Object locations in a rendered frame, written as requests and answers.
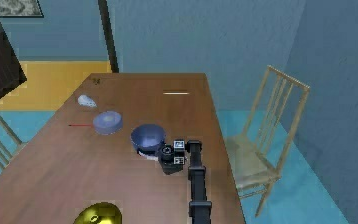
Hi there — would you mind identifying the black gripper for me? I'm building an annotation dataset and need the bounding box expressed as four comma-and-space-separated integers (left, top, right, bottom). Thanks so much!
137, 144, 187, 176

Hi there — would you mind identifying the dark blue bowl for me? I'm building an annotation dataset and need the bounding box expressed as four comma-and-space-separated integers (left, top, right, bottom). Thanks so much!
130, 123, 167, 156

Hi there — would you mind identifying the pale blue round dish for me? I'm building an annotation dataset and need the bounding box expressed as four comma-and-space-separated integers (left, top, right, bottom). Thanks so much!
92, 110, 124, 136

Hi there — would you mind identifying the brown wooden table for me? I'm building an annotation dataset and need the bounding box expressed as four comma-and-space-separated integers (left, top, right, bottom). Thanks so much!
0, 72, 247, 224

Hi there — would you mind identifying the golden round pot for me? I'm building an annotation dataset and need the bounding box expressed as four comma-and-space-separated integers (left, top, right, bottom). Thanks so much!
72, 201, 123, 224

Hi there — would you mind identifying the white crumpled cloth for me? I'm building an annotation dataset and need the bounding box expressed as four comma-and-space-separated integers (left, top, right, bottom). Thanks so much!
77, 94, 98, 109

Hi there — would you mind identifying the pale wooden chair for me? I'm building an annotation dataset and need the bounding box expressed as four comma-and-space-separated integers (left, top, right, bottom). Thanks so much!
0, 99, 25, 186
225, 64, 311, 218

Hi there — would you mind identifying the dark brown cabinet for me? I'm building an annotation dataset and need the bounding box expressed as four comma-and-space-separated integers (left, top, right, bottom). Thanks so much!
0, 9, 28, 105

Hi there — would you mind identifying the grey framed picture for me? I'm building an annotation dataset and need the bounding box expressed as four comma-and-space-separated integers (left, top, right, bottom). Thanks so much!
0, 0, 45, 18

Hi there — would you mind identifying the dark door frame post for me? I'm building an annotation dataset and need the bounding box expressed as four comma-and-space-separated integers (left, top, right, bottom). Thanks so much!
97, 0, 120, 74

